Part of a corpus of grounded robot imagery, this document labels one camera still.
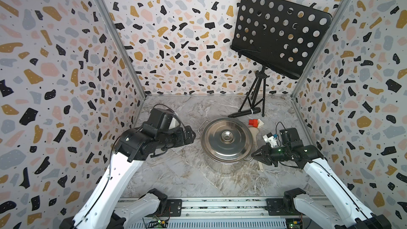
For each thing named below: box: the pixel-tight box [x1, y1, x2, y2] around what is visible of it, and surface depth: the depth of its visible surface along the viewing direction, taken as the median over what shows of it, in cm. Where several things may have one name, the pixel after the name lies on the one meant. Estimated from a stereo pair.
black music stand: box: [229, 0, 333, 117], surface depth 70 cm
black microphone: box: [227, 107, 262, 118], surface depth 112 cm
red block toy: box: [248, 118, 259, 128], surface depth 108 cm
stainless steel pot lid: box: [200, 117, 254, 164], surface depth 79 cm
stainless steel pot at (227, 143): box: [197, 117, 254, 174], surface depth 79 cm
